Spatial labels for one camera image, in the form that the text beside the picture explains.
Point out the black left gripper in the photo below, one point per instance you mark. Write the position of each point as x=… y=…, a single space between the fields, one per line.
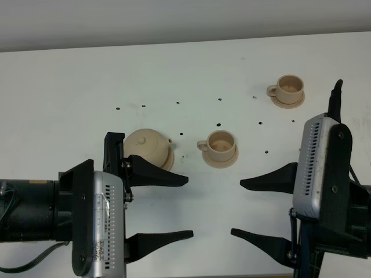
x=76 y=190

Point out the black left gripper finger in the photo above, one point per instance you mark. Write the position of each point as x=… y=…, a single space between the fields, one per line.
x=141 y=244

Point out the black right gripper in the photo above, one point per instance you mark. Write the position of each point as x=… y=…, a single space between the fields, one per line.
x=347 y=235

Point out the beige teapot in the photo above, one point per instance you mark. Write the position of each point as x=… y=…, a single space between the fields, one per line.
x=149 y=144

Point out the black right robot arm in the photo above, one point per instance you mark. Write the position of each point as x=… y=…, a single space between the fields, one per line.
x=359 y=197

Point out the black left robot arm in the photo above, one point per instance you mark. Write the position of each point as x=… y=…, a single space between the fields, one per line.
x=30 y=213

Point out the beige teapot saucer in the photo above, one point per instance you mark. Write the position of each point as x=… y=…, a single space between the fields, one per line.
x=169 y=161

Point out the near beige cup saucer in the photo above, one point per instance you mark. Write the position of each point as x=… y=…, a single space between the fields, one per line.
x=221 y=165

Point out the beige cup saucer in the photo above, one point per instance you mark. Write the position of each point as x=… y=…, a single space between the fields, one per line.
x=221 y=165
x=288 y=106

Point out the near beige teacup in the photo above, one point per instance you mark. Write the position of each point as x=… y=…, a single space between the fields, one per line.
x=219 y=147

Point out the beige teacup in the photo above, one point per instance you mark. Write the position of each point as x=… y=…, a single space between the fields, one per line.
x=288 y=89
x=219 y=147

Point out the far beige cup saucer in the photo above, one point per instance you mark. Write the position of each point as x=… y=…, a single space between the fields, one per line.
x=288 y=106

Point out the far beige teacup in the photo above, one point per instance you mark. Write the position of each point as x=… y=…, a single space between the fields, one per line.
x=288 y=89

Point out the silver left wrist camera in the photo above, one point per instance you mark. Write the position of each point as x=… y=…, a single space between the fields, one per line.
x=108 y=226

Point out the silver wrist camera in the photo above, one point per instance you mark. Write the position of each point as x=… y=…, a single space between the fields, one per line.
x=108 y=226
x=321 y=188

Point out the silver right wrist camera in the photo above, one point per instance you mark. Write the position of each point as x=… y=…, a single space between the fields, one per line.
x=321 y=188

